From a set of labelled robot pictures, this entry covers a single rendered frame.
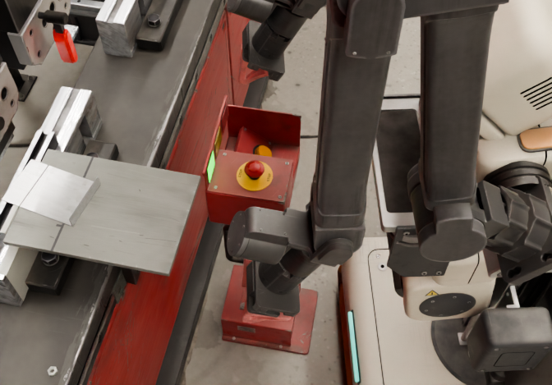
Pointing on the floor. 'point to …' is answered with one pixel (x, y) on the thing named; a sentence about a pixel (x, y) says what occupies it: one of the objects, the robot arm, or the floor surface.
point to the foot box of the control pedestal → (293, 341)
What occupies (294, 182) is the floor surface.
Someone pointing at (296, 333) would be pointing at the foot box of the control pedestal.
